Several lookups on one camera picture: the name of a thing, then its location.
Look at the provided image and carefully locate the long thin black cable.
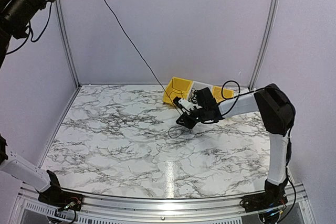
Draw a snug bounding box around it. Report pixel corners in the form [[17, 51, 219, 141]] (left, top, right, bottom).
[[86, 0, 190, 140]]

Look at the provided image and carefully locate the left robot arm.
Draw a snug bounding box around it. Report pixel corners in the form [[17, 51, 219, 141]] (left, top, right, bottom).
[[1, 0, 67, 206]]

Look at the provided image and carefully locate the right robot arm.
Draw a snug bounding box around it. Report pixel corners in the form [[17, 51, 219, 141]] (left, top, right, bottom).
[[173, 83, 296, 207]]

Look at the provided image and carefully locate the right yellow bin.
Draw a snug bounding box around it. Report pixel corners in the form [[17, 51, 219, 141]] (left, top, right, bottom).
[[212, 86, 234, 103]]

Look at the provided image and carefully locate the yellow bin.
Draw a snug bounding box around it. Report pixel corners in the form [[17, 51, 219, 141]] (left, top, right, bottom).
[[212, 86, 234, 103], [163, 77, 193, 105]]

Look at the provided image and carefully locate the white translucent bin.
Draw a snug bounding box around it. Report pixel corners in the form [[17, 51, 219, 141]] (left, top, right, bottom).
[[187, 81, 213, 103]]

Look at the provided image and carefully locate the left yellow bin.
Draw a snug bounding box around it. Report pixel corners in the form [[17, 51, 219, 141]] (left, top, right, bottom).
[[163, 77, 193, 105]]

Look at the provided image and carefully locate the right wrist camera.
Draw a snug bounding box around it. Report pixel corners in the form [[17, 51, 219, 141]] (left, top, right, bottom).
[[173, 97, 198, 111]]

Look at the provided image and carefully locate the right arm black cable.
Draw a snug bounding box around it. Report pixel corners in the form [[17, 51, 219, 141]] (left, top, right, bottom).
[[202, 80, 297, 209]]

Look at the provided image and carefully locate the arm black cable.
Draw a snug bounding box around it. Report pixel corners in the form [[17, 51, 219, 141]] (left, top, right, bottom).
[[5, 0, 53, 56], [202, 80, 297, 209]]

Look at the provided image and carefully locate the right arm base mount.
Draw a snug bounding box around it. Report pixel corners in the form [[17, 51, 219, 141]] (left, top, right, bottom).
[[239, 179, 288, 212]]

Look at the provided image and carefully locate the aluminium front rail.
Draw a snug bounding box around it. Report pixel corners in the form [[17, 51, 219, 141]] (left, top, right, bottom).
[[9, 184, 316, 223]]

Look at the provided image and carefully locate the right aluminium corner post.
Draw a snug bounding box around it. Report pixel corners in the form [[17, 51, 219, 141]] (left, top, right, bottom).
[[248, 0, 279, 90]]

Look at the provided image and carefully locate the aluminium corner post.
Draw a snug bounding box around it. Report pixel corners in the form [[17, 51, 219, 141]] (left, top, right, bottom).
[[248, 0, 279, 90], [54, 0, 81, 89]]

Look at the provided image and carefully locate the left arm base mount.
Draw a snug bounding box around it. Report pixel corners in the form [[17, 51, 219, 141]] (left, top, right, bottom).
[[38, 170, 83, 211]]

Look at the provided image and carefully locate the left aluminium corner post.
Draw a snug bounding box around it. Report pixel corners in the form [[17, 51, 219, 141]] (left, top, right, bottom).
[[54, 0, 81, 89]]

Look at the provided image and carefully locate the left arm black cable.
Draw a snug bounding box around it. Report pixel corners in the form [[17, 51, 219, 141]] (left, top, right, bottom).
[[5, 0, 53, 56]]

